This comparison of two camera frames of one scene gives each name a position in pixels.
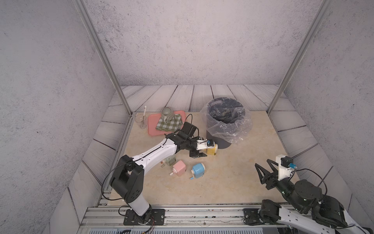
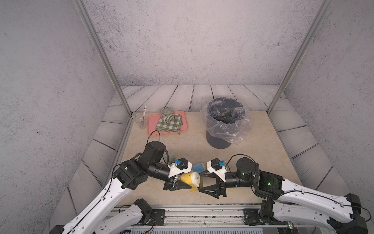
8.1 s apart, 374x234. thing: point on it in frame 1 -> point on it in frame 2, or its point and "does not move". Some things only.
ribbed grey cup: x=167 y=114 does not move
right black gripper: x=268 y=175 -> x=221 y=185
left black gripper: x=196 y=154 -> x=175 y=185
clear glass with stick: x=141 y=118 does not move
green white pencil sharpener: x=170 y=160 does not move
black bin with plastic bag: x=228 y=118 does not move
